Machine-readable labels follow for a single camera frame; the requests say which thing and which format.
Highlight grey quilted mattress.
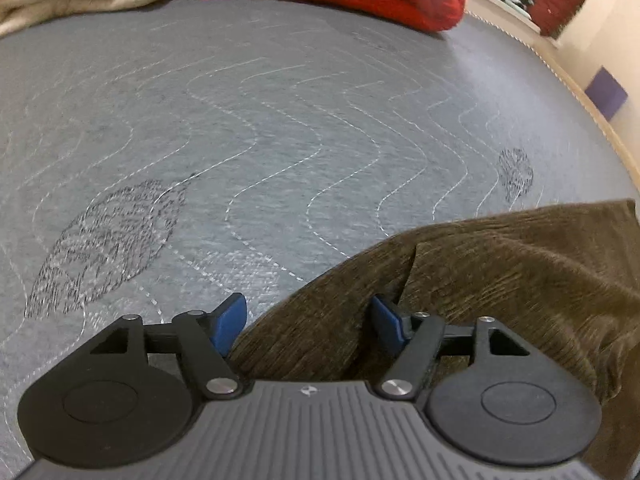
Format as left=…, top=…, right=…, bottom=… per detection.
left=1, top=0, right=637, bottom=479

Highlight dark red cushion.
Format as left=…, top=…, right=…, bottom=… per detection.
left=528, top=0, right=586, bottom=39

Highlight brown corduroy pants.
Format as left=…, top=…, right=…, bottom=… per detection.
left=230, top=200, right=639, bottom=479

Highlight purple box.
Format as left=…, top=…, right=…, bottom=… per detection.
left=585, top=66, right=628, bottom=122

